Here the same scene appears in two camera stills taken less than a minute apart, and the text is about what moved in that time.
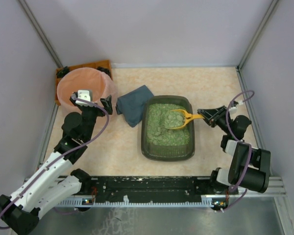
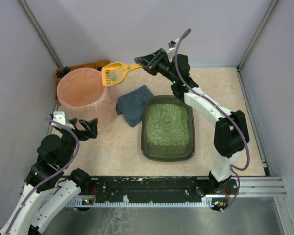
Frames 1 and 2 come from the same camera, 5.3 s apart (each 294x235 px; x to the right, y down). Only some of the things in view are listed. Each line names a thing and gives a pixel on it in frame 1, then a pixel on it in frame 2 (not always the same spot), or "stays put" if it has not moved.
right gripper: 215,116 -> 154,62
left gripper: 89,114 -> 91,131
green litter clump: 175,119 -> 112,76
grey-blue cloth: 131,105 stays put
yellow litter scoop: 189,117 -> 112,74
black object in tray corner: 63,72 stays put
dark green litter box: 159,143 stays put
